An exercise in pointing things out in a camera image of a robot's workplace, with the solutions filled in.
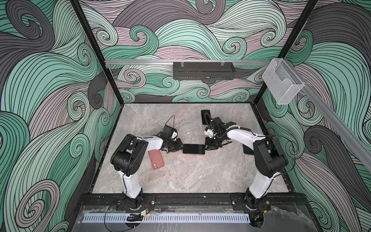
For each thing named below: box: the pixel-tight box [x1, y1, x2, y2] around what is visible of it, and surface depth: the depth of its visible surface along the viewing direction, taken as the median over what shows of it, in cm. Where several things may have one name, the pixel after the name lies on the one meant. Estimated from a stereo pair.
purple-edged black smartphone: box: [182, 144, 206, 155], surface depth 94 cm
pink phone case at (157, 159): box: [148, 149, 165, 171], surface depth 90 cm
